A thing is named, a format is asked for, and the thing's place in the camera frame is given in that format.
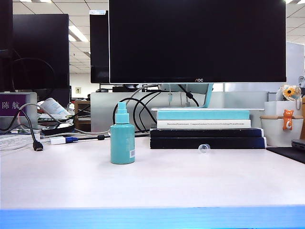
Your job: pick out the white adapter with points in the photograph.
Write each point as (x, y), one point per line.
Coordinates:
(57, 140)

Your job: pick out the purple name sign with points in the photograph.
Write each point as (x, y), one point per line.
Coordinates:
(9, 105)

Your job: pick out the teal book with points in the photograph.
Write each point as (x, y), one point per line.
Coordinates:
(214, 115)

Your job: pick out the white lotion tube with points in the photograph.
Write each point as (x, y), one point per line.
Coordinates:
(53, 106)

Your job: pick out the teal spray bottle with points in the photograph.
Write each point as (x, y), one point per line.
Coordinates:
(122, 143)

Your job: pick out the grey laptop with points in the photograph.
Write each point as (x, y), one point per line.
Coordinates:
(299, 143)

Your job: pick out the white book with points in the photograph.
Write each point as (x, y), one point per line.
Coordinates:
(246, 124)

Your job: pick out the black AOC monitor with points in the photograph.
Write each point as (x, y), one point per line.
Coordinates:
(195, 40)

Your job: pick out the black dish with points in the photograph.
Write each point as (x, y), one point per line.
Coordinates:
(57, 130)

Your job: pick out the dark monitor edge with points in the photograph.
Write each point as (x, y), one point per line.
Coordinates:
(6, 35)

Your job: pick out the clear plastic lid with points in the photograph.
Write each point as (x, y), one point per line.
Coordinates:
(204, 149)

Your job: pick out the white box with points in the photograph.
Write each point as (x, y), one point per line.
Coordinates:
(274, 108)

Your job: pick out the orange cat figure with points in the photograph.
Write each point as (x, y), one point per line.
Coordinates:
(287, 119)

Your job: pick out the black mouse pad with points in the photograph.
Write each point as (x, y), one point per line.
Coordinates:
(290, 153)

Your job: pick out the sunflower plush toy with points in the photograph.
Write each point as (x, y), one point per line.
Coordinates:
(289, 91)

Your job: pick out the brown wooden box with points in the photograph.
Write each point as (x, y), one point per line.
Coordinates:
(82, 107)

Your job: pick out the wall socket plate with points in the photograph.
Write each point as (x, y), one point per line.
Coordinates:
(78, 90)

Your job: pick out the printed papers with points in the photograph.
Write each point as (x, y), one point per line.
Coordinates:
(14, 140)

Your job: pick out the blue VGA connector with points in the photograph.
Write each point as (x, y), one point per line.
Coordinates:
(71, 139)

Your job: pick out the ceiling light panel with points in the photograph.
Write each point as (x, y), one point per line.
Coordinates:
(77, 32)

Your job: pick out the white partition panel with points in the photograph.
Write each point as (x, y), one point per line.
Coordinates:
(295, 62)

